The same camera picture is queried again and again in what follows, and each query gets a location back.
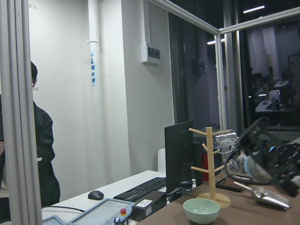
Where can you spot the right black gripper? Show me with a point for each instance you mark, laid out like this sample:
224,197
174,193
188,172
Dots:
269,161

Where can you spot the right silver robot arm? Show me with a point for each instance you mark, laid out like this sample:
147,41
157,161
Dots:
269,161

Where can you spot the metal ice scoop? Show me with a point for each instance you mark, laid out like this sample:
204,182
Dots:
264,195

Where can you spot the clear glass mug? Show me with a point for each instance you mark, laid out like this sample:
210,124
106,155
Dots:
223,140

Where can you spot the wooden mug tree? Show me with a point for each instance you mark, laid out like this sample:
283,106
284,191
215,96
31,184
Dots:
221,199

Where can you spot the light green bowl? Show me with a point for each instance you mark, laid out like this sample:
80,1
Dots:
201,211

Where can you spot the black computer monitor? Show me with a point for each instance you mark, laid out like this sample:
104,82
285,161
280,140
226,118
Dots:
178,156

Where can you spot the black keyboard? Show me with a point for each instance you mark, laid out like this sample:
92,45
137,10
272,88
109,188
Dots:
141,190

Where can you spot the black power adapter box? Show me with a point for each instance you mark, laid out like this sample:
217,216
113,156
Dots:
148,205

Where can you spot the blue teach pendant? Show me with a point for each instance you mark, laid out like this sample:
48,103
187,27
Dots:
53,220
108,212

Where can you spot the black computer mouse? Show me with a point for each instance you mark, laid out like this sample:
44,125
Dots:
96,195

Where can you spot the person in black jacket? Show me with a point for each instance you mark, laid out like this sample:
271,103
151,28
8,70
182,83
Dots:
49,185

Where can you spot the wall electrical box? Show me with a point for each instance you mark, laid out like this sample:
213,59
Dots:
150,54

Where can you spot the aluminium frame post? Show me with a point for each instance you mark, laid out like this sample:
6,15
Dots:
18,114

